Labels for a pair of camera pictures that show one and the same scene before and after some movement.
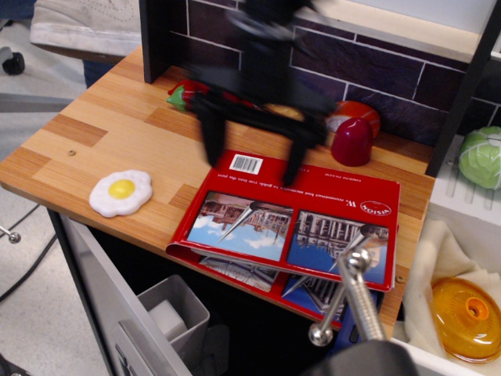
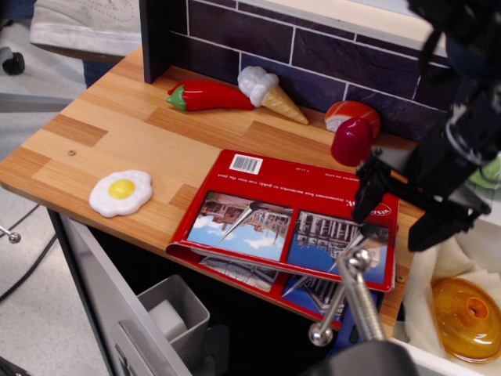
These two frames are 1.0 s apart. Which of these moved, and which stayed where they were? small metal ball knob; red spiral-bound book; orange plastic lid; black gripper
Moved: black gripper
Stayed: red spiral-bound book; orange plastic lid; small metal ball knob
